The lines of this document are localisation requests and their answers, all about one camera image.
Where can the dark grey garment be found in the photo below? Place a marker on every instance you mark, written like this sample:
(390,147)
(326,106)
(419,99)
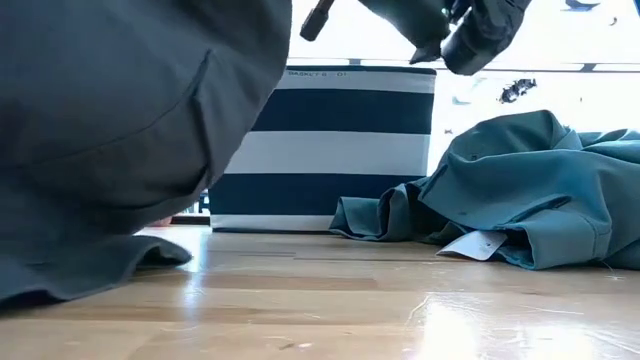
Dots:
(110,125)

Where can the cream paper tag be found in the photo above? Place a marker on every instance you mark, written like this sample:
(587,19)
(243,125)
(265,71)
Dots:
(475,245)

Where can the navy white striped fabric basket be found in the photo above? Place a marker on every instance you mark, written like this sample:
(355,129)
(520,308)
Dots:
(340,150)

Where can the dark distant object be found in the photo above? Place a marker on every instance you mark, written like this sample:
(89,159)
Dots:
(517,90)

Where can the grey-green trousers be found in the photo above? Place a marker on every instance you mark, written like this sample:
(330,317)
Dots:
(540,190)

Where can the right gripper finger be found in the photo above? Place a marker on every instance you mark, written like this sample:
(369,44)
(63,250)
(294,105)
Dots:
(415,25)
(317,22)

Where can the black aluminium table frame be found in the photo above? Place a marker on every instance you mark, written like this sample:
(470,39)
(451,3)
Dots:
(192,220)

